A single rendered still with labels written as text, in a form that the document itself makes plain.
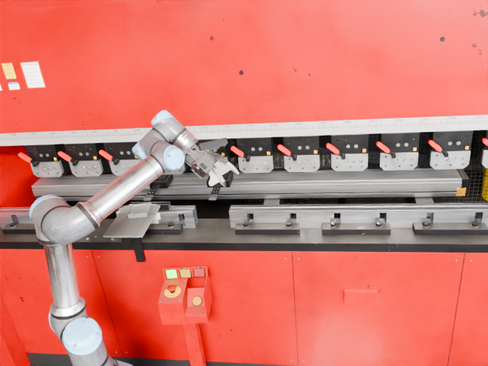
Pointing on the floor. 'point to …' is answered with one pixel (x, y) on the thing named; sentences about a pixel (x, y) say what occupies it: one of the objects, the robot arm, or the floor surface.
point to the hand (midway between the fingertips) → (233, 179)
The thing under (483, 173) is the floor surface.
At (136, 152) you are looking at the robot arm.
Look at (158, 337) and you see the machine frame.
